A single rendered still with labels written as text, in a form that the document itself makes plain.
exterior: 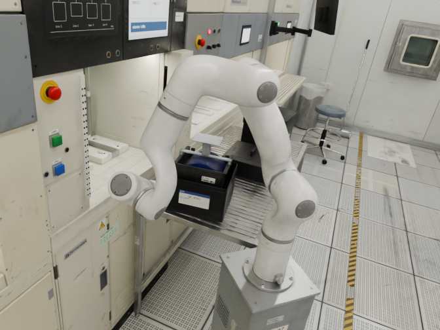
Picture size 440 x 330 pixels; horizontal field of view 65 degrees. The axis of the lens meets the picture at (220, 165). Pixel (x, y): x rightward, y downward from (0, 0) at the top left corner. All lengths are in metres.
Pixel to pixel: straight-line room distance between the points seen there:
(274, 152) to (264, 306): 0.53
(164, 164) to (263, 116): 0.30
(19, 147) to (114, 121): 0.92
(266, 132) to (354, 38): 4.65
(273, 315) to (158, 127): 0.77
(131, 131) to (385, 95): 4.38
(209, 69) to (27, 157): 0.57
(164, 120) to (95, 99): 1.12
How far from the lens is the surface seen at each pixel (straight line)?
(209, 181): 1.49
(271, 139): 0.98
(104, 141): 1.89
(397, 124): 5.77
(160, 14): 1.54
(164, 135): 0.90
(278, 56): 4.52
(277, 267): 1.26
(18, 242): 1.21
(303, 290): 1.34
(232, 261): 1.36
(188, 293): 2.27
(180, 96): 0.87
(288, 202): 1.04
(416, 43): 5.46
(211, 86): 0.87
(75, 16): 1.16
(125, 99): 1.85
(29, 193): 1.16
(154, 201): 0.93
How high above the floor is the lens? 1.66
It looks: 26 degrees down
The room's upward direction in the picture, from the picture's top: 8 degrees clockwise
